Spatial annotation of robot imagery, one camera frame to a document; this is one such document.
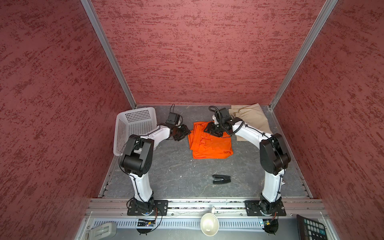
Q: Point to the black clip on table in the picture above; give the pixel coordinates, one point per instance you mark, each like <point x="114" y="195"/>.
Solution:
<point x="221" y="179"/>

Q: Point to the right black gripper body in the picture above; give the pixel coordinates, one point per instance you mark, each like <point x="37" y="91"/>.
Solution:
<point x="217" y="130"/>

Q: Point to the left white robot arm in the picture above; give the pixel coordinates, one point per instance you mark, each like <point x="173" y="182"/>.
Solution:
<point x="137" y="157"/>

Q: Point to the white plastic laundry basket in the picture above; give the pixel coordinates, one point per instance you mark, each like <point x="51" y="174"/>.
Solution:
<point x="133" y="122"/>

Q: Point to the orange shorts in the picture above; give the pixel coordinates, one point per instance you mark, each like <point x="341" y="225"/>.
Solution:
<point x="206" y="146"/>

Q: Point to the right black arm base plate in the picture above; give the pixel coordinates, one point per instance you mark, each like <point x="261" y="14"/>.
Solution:
<point x="263" y="208"/>

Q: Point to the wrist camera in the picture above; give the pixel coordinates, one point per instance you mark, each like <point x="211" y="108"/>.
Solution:
<point x="223" y="115"/>
<point x="173" y="119"/>

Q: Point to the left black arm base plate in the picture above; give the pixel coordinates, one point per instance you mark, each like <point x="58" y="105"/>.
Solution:
<point x="152" y="208"/>

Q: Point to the grey device on rail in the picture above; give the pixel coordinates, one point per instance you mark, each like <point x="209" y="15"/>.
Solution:
<point x="102" y="232"/>

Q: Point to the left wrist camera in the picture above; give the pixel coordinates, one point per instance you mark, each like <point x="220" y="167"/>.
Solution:
<point x="173" y="119"/>

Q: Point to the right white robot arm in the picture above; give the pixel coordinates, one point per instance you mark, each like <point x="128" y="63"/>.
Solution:
<point x="274" y="159"/>

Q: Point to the beige drawstring shorts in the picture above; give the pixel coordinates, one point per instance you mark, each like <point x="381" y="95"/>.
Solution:
<point x="256" y="127"/>

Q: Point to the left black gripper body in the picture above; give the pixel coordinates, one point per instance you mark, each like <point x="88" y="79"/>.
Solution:
<point x="180" y="132"/>

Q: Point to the black calculator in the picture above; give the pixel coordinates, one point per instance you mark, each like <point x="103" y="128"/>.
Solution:
<point x="310" y="230"/>

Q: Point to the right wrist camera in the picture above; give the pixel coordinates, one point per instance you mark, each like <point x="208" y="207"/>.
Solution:
<point x="223" y="115"/>

